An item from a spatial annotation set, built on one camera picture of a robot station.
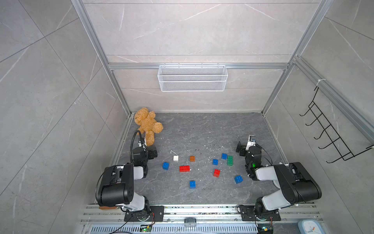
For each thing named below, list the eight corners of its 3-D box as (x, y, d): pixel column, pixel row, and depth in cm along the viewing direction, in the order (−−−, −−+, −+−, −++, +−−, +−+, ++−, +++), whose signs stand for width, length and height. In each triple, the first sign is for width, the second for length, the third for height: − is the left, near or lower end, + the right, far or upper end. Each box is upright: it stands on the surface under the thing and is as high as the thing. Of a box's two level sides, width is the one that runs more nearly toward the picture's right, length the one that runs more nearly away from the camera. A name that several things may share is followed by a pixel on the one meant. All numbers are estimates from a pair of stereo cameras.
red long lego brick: (179, 172, 90) (179, 170, 88) (179, 167, 92) (179, 165, 90) (190, 172, 90) (190, 170, 88) (190, 167, 92) (190, 165, 90)
